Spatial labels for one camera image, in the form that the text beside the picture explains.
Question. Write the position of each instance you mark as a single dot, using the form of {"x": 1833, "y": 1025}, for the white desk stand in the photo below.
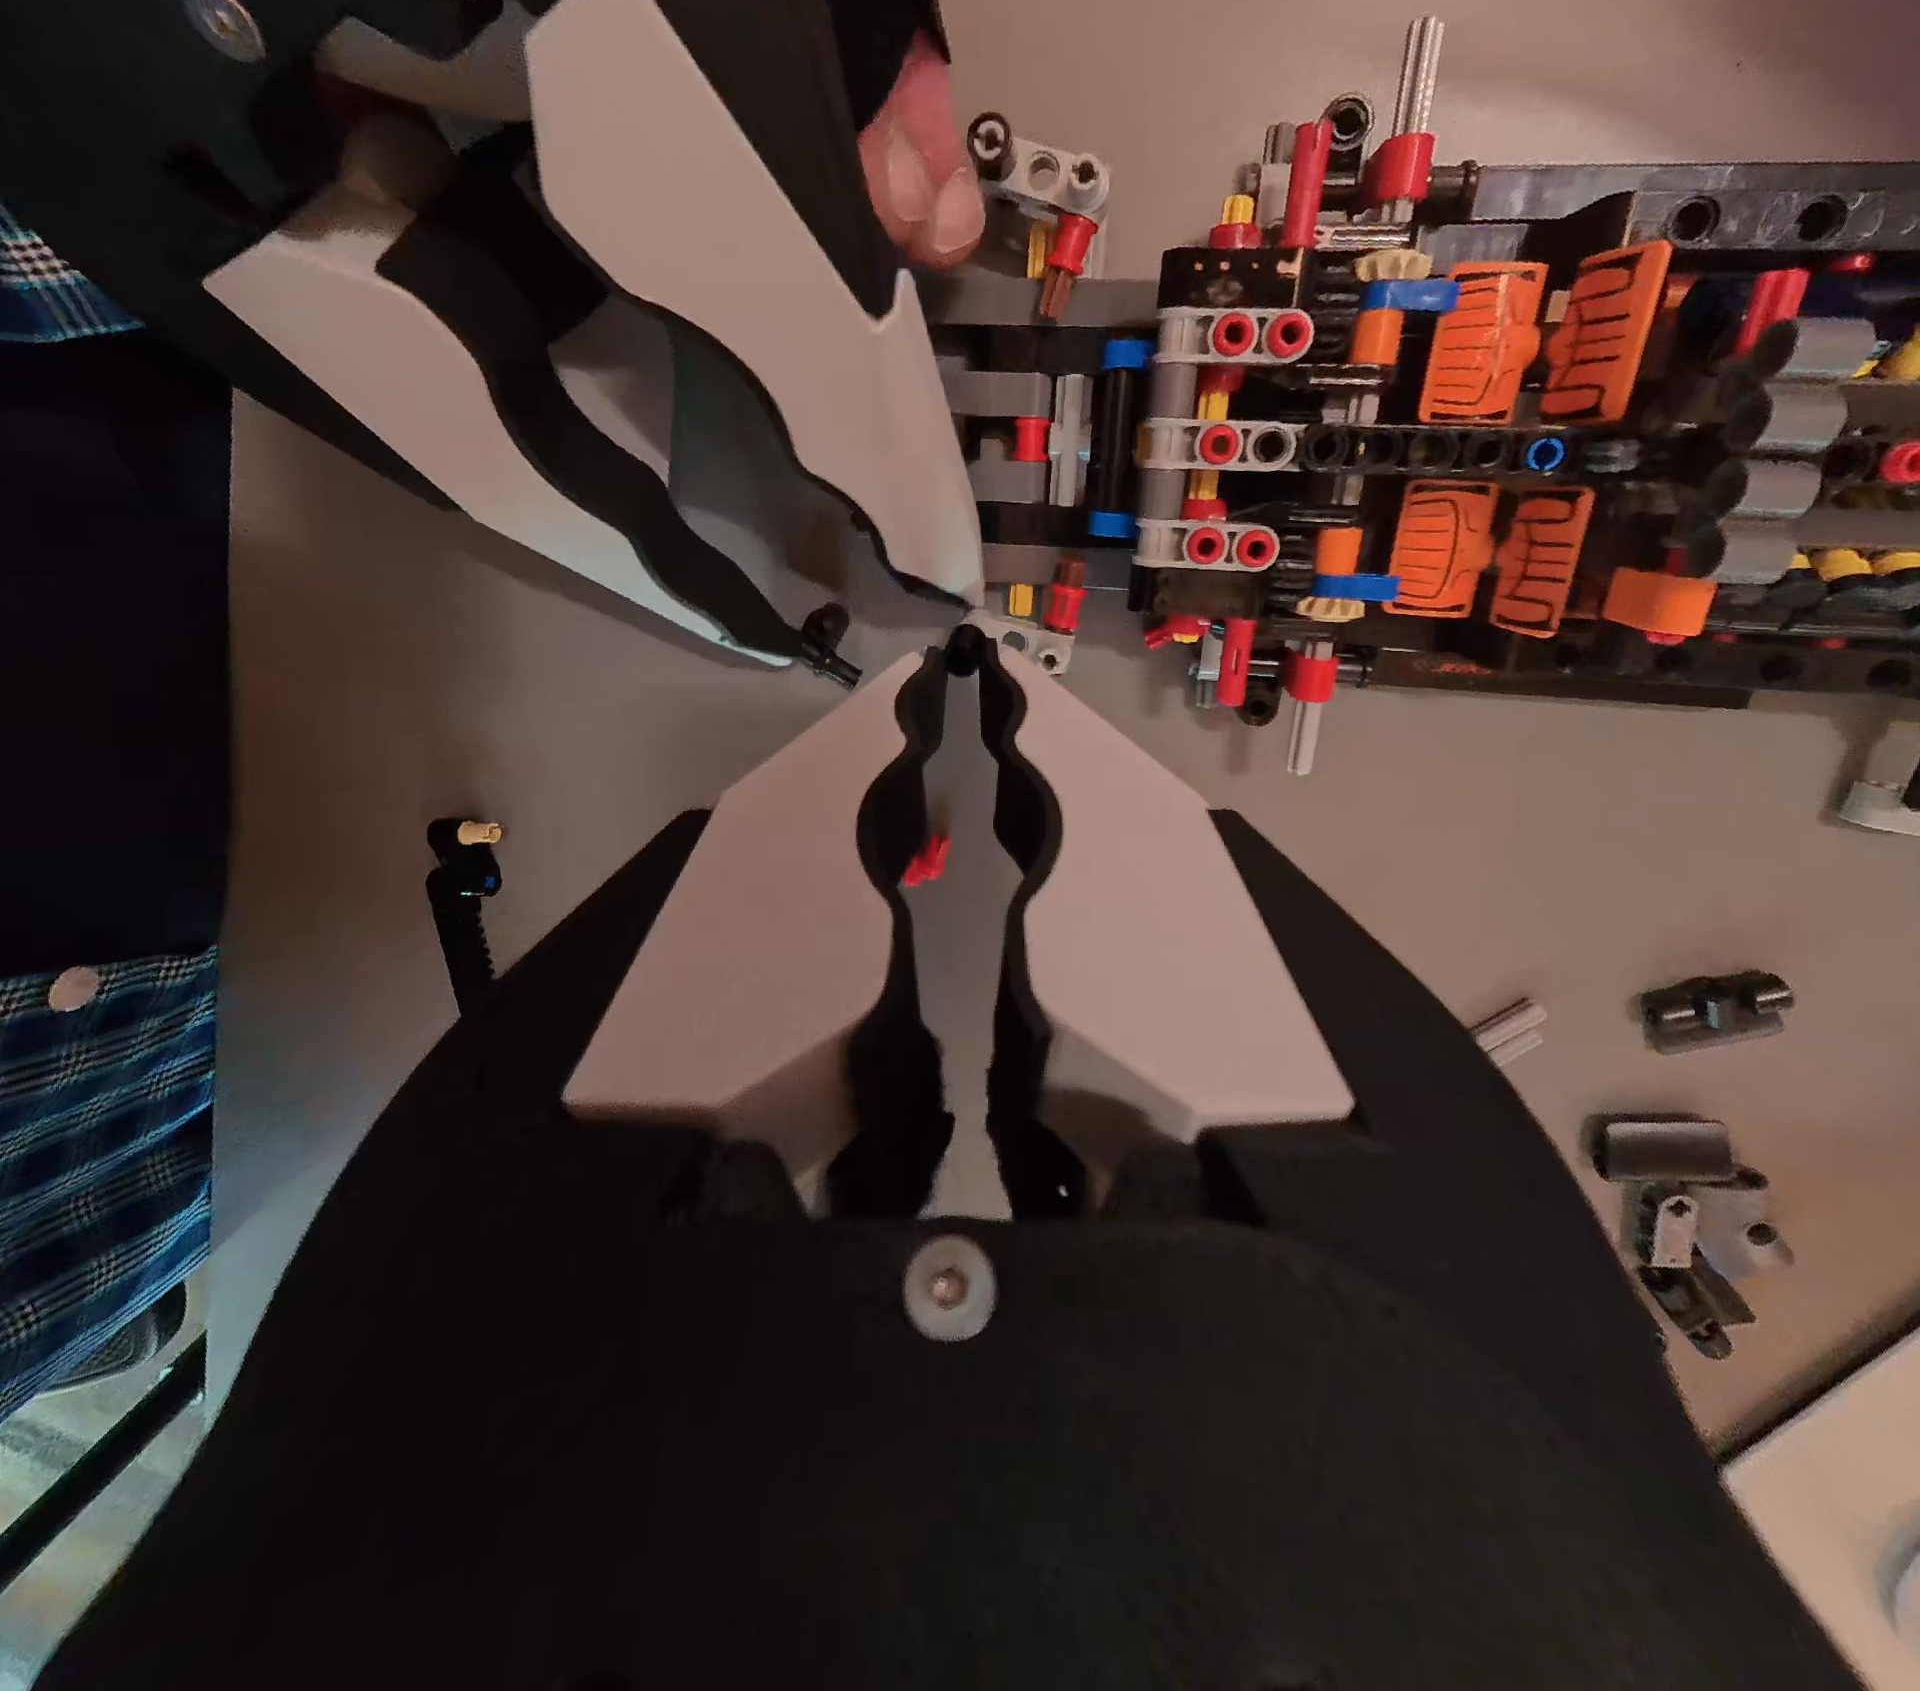
{"x": 1830, "y": 1542}

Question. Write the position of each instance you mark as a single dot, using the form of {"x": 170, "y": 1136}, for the black ribbed lego connector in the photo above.
{"x": 458, "y": 913}

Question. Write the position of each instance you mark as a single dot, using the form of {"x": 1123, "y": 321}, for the scattered loose lego pieces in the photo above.
{"x": 1711, "y": 1009}

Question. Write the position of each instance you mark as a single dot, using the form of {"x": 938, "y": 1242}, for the black and orange lego model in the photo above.
{"x": 1485, "y": 341}

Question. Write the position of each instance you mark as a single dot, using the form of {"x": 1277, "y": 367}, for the person in plaid shirt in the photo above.
{"x": 90, "y": 1166}

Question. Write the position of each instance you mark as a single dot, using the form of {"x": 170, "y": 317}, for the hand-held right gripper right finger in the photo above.
{"x": 1171, "y": 957}

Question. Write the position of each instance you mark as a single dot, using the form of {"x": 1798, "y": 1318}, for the small black lego pin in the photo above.
{"x": 824, "y": 643}

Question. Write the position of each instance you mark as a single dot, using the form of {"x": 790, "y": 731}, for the person's left hand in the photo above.
{"x": 922, "y": 177}

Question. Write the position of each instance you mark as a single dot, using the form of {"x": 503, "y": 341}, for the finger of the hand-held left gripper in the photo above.
{"x": 344, "y": 327}
{"x": 720, "y": 191}

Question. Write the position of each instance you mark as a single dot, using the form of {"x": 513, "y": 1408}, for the person's dark garment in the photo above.
{"x": 105, "y": 643}

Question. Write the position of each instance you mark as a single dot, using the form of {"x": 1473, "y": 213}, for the small grey lego connector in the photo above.
{"x": 1035, "y": 645}

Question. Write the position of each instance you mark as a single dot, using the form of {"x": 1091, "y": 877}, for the small red lego pin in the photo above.
{"x": 925, "y": 861}

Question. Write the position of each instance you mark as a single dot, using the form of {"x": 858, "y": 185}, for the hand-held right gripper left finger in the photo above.
{"x": 780, "y": 913}

